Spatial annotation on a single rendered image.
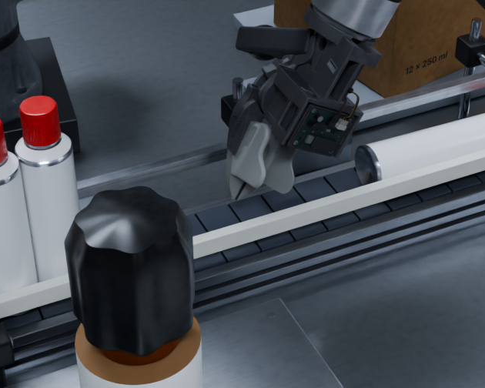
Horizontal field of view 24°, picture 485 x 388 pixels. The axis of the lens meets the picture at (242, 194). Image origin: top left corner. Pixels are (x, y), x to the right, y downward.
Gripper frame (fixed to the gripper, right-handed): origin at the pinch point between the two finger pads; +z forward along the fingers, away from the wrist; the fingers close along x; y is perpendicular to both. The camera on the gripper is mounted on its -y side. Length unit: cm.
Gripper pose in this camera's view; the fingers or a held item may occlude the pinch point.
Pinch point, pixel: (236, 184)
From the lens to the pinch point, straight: 113.6
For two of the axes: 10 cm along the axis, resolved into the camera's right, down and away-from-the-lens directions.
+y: 4.2, 5.6, -7.1
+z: -4.5, 8.1, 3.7
